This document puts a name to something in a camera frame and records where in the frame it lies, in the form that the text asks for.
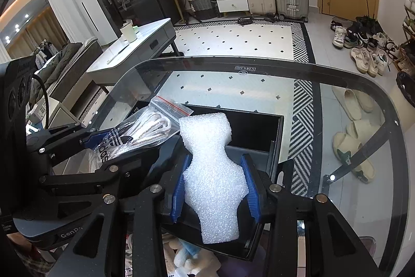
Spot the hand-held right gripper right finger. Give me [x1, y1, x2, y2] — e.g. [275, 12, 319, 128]
[239, 153, 385, 277]

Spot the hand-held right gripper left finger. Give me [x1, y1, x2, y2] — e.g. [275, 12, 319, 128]
[49, 152, 194, 277]

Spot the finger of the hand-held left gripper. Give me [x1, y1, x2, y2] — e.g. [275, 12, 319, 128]
[27, 122, 113, 156]
[38, 133, 183, 204]

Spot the white foam piece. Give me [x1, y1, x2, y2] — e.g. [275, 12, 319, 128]
[179, 112, 252, 245]

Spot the clear zip bag with laces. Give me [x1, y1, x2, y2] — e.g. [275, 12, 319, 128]
[87, 96, 195, 174]

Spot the black storage box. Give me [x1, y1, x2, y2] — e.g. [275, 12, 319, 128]
[128, 100, 286, 261]

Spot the dark jacket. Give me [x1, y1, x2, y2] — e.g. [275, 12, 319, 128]
[34, 42, 85, 102]

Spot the pale green cup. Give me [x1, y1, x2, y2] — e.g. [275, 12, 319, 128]
[120, 19, 137, 43]

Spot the plain beige slipper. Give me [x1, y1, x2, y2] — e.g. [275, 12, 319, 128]
[332, 87, 363, 121]
[348, 89, 376, 113]

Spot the woven laundry basket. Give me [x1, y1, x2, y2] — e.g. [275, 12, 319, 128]
[185, 0, 218, 22]

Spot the pile of shoes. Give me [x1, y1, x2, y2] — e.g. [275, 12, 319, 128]
[330, 15, 400, 78]

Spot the black trash bag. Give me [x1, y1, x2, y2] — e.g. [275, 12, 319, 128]
[396, 71, 415, 100]

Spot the wooden shoe rack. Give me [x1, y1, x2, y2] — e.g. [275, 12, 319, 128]
[396, 0, 415, 71]

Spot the black cable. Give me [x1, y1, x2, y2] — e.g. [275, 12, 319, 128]
[31, 73, 51, 130]

